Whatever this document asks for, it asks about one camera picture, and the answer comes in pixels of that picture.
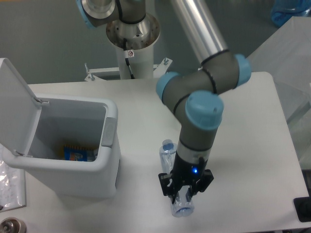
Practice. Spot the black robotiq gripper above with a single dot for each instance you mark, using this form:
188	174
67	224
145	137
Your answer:
185	173

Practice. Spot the clear blue plastic bottle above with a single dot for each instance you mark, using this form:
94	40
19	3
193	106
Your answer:
181	207

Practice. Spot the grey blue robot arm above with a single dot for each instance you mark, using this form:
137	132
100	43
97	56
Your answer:
194	99

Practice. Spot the white trash can open lid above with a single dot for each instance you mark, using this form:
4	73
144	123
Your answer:
35	127

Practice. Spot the black device at edge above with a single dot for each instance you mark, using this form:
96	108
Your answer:
303	208

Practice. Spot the blue orange snack wrapper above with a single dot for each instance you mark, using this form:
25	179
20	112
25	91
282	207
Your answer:
77	153

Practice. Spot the clear plastic sheet tray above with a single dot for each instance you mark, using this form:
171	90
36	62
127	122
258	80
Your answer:
12	186

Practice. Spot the round metal knob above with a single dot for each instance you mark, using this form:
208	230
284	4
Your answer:
13	225

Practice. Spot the blue water jug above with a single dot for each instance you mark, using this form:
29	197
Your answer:
283	10

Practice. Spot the white pedestal base frame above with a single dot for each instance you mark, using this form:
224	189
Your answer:
113	73

